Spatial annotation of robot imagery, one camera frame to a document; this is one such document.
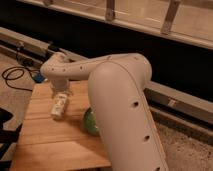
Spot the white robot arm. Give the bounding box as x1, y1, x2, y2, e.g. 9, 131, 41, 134
41, 52, 169, 171

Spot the black clamp on rail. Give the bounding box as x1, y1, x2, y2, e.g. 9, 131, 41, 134
48, 41, 62, 52

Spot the blue box on floor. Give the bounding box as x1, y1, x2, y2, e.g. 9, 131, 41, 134
33, 73, 45, 83

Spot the black chair base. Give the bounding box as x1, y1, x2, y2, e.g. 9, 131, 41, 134
0, 108, 22, 166

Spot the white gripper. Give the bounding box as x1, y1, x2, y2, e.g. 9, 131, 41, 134
50, 79, 72, 99

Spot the metal floor rail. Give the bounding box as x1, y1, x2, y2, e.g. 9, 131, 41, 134
0, 26, 213, 125

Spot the green ceramic bowl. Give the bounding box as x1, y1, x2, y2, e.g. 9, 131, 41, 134
83, 108, 99, 136

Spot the white plastic bottle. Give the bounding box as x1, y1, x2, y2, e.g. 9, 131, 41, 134
51, 93, 68, 119

